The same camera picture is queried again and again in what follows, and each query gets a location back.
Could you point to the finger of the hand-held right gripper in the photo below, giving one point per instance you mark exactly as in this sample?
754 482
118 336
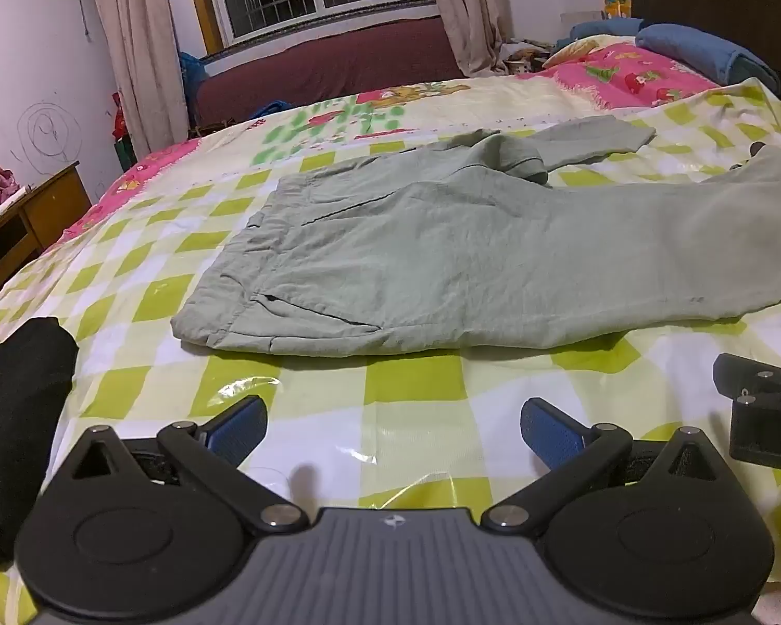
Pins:
758 379

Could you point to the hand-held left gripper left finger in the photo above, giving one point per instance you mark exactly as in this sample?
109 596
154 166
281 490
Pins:
239 428

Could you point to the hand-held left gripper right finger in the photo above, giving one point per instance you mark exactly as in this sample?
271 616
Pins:
550 433

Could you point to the pale green pants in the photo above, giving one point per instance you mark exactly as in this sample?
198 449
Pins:
468 254

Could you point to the green checkered bed sheet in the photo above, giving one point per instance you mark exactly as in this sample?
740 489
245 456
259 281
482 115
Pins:
390 403

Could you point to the black folded cloth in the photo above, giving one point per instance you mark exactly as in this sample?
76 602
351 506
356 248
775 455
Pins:
13 430

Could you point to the wooden desk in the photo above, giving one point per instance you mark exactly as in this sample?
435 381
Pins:
26 221

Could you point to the pink printed quilt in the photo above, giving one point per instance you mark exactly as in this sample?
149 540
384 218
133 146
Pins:
631 75

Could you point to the blue folded blanket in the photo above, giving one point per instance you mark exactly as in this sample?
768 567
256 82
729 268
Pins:
696 52

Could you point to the blue bag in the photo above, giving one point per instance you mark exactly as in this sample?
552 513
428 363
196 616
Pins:
190 71

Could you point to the maroon sofa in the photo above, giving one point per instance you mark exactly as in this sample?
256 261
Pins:
325 71

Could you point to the beige curtain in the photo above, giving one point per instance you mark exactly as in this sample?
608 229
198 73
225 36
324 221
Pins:
468 6
140 45

